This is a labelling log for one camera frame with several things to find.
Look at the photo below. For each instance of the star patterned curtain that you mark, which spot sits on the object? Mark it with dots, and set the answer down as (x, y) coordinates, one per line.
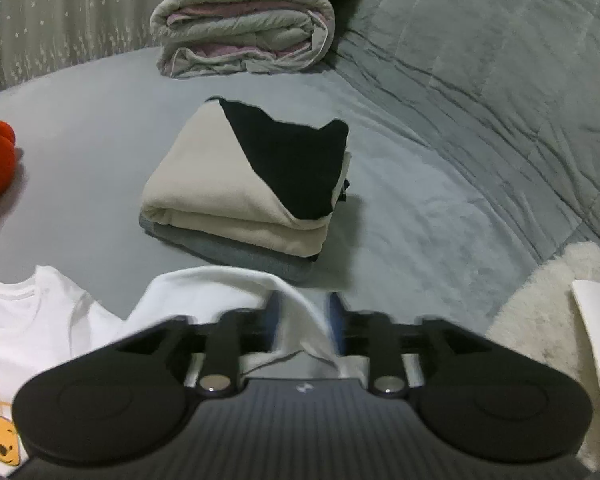
(80, 15)

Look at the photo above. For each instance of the folded beige garment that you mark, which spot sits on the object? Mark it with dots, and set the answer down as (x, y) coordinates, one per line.
(200, 180)

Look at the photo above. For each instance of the white printed sweatshirt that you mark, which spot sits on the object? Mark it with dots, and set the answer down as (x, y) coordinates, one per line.
(205, 295)

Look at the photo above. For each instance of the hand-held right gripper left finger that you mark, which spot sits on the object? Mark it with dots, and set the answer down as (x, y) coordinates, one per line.
(274, 317)

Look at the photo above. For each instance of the folded grey pink quilt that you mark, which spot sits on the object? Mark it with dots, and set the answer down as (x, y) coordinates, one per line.
(245, 30)

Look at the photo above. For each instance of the grey quilted blanket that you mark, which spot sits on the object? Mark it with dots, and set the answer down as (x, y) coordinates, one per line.
(480, 85)

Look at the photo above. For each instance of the folded grey garment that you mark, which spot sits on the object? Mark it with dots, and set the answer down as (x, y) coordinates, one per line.
(250, 257)

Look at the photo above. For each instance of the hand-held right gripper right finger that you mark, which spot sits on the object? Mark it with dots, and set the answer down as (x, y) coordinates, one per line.
(336, 325)

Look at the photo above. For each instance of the white fluffy plush toy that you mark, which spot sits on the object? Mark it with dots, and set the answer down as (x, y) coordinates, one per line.
(535, 330)

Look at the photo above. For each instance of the folded black garment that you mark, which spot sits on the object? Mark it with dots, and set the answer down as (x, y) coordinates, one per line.
(295, 165)

